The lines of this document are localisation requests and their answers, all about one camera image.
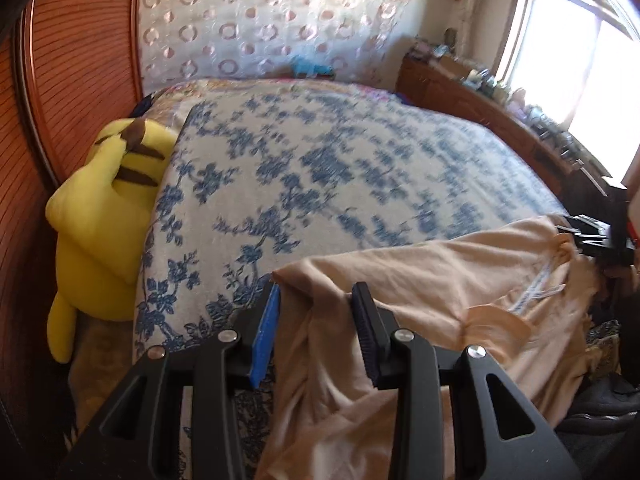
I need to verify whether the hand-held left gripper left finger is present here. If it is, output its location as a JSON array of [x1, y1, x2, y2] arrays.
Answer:
[[57, 280, 283, 480]]

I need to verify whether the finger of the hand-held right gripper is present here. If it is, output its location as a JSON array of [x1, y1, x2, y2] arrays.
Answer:
[[556, 214, 613, 256]]

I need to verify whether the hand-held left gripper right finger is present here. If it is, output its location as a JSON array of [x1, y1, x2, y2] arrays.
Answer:
[[351, 281, 583, 480]]

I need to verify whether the beige printed t-shirt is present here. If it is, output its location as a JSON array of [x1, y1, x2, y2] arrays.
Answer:
[[255, 215, 608, 480]]

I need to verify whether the dark cloth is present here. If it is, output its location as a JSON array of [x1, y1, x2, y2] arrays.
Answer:
[[555, 372, 640, 431]]

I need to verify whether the brown fuzzy blanket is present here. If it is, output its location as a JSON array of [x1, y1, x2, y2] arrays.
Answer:
[[67, 310, 138, 441]]

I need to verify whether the window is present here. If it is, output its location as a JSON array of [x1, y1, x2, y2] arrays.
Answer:
[[492, 0, 640, 176]]

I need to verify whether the blue floral blanket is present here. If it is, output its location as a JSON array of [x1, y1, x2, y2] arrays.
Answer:
[[132, 80, 571, 480]]

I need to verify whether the wooden cabinet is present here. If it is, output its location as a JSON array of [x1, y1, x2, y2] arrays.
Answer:
[[397, 52, 631, 201]]

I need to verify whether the yellow plush toy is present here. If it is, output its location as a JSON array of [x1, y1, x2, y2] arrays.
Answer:
[[46, 117, 181, 365]]

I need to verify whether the cardboard box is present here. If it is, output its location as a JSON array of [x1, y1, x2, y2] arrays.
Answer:
[[435, 54, 476, 78]]

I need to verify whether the blue toy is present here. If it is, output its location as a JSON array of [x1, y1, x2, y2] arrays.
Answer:
[[290, 55, 335, 80]]

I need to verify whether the circle patterned sheer curtain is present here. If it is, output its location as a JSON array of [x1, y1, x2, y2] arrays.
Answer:
[[135, 0, 431, 93]]

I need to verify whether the wooden slatted wardrobe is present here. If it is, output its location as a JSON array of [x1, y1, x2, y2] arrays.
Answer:
[[0, 0, 146, 480]]

